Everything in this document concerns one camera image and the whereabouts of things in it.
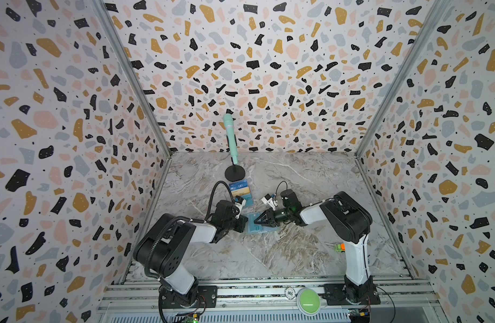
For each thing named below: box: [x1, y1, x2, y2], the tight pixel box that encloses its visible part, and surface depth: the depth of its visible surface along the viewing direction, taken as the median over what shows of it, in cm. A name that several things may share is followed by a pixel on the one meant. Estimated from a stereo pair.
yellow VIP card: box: [230, 186, 251, 198], surface depth 101 cm
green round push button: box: [296, 287, 322, 317], surface depth 73 cm
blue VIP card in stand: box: [228, 179, 249, 192], surface depth 101 cm
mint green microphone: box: [222, 113, 239, 165], surface depth 91 cm
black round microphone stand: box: [224, 156, 246, 183], surface depth 113 cm
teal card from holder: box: [248, 212, 263, 233], surface depth 93 cm
